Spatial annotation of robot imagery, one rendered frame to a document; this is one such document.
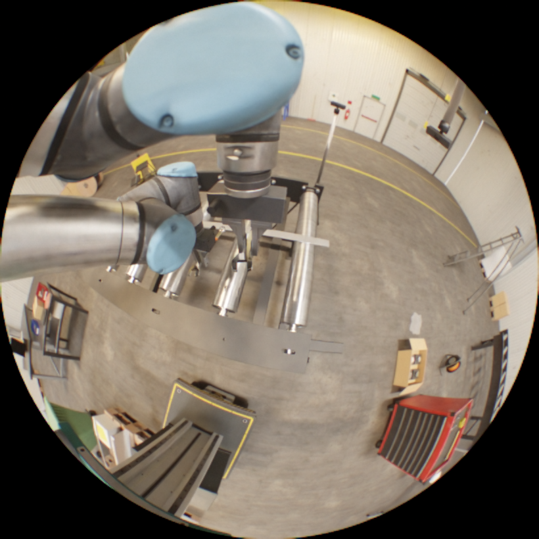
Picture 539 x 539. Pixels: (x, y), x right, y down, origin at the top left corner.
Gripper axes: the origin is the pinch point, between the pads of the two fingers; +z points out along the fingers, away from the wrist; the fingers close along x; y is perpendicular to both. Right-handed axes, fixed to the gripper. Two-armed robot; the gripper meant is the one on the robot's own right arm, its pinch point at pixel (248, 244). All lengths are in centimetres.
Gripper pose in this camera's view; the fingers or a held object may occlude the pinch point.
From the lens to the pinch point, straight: 35.3
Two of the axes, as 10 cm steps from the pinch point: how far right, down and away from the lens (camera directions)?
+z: -0.6, 6.1, 7.9
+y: -1.4, 7.8, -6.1
